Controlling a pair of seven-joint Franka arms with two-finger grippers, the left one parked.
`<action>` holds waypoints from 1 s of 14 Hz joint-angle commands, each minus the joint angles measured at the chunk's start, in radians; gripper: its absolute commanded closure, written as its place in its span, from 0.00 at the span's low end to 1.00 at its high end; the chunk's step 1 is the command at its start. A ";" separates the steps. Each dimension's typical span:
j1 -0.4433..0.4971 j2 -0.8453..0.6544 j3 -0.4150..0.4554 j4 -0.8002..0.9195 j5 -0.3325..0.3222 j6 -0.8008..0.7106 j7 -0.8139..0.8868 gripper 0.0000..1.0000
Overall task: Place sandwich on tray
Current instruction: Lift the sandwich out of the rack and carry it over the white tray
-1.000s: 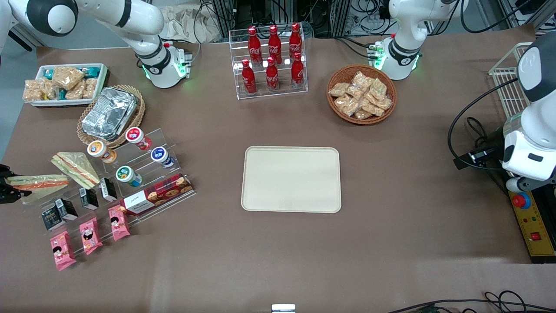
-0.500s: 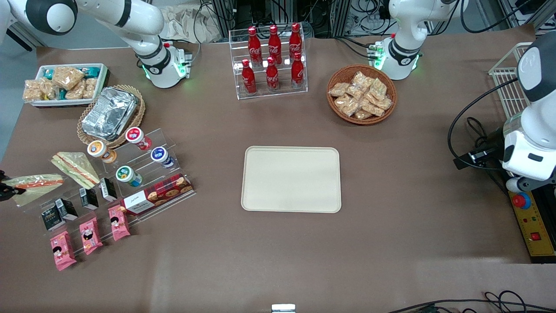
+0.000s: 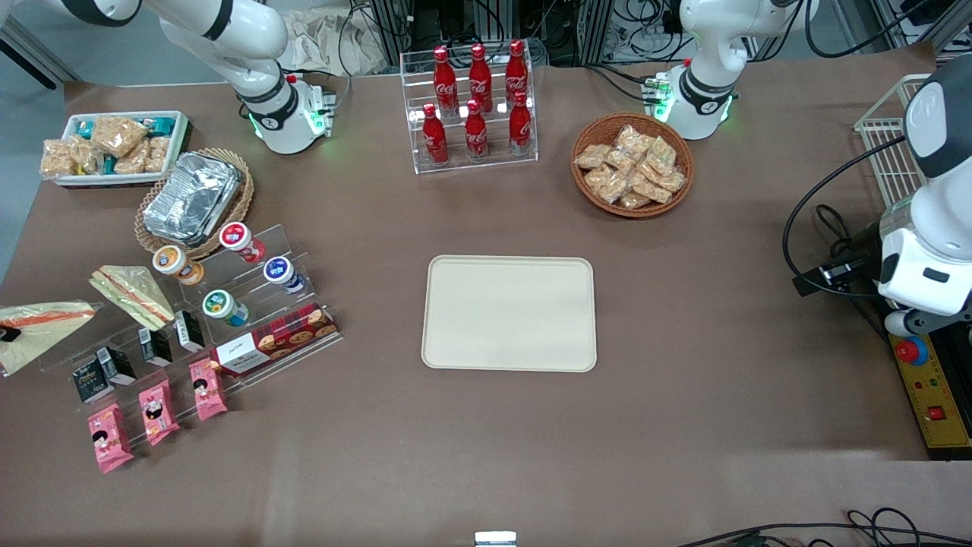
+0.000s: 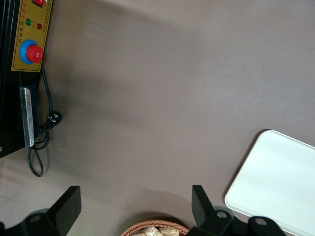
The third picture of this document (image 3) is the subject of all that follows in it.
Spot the sandwich with orange filling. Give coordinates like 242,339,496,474
0,300,103,377

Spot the wrapped sandwich with green filling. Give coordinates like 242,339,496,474
89,264,177,332

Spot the cream rectangular tray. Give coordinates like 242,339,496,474
421,255,598,373

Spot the black boxy device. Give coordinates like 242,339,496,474
794,257,876,297

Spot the small black snack packet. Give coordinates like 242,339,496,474
139,327,174,367
96,346,137,387
72,357,115,403
175,310,206,353

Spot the yellow emergency stop box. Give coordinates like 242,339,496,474
888,333,972,460

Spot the pink cartoon snack packet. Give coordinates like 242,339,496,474
188,359,229,422
87,403,135,474
138,380,181,447

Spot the orange gum bottle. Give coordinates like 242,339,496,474
152,245,204,286

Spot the white rectangular bin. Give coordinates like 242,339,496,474
42,111,191,188

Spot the green gum bottle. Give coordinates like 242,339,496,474
201,289,250,327

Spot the silver foil container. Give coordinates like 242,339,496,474
143,150,244,248

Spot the red gum bottle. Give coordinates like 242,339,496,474
219,221,267,264

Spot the clear acrylic tiered stand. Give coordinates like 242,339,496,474
38,223,342,449

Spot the oval wicker basket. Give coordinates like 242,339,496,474
134,148,255,261

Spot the red plaid cookie box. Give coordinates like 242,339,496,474
210,304,339,378

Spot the blue gum bottle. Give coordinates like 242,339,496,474
264,257,306,296

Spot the round wicker basket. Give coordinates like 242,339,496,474
570,112,695,220

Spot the metal equipment rack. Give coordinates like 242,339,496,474
364,0,684,68

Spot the crumpled beige paper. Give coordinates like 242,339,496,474
281,11,388,77

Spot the red cola bottle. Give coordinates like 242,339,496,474
464,99,488,160
509,91,532,157
422,103,449,166
505,40,529,107
469,43,493,113
433,46,459,115

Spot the clear acrylic bottle rack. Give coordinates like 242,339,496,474
400,42,538,175

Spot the long black cable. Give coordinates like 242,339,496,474
782,135,908,299

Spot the white wire rack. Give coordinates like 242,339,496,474
854,74,931,210

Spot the black cable bundle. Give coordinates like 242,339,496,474
583,63,663,103

